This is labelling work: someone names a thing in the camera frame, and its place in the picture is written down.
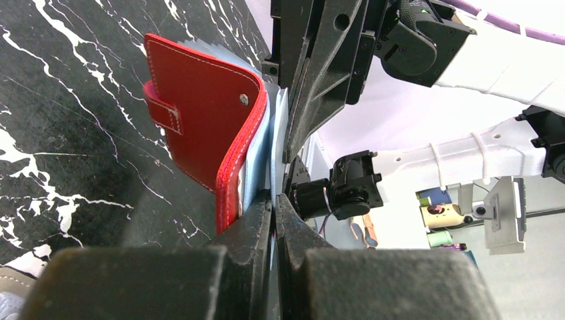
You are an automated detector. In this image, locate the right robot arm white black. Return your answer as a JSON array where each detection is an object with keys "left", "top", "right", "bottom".
[{"left": 263, "top": 1, "right": 564, "bottom": 219}]

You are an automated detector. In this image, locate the grey card holder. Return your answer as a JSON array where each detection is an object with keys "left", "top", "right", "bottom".
[{"left": 1, "top": 267, "right": 36, "bottom": 320}]

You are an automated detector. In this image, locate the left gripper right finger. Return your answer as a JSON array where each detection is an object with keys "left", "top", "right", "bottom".
[{"left": 275, "top": 194, "right": 501, "bottom": 319}]

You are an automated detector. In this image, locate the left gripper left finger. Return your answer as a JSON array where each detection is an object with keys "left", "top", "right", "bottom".
[{"left": 20, "top": 190, "right": 272, "bottom": 319}]

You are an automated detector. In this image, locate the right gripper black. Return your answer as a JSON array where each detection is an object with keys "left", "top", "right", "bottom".
[{"left": 263, "top": 1, "right": 474, "bottom": 163}]

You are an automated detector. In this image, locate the red leather card holder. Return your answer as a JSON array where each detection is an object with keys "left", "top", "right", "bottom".
[{"left": 143, "top": 33, "right": 279, "bottom": 233}]

